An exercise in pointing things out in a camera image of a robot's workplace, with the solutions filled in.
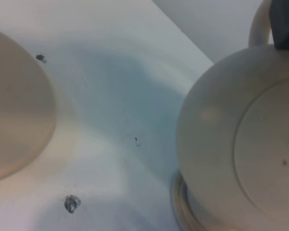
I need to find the large beige teapot saucer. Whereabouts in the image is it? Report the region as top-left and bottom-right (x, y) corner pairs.
(0, 32), (57, 180)

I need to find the far beige cup saucer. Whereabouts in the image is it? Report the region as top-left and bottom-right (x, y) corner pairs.
(171, 171), (206, 231)

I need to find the beige ceramic teapot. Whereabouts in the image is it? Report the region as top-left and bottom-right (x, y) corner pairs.
(176, 0), (289, 231)

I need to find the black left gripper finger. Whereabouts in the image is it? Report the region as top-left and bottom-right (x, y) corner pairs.
(269, 0), (289, 50)

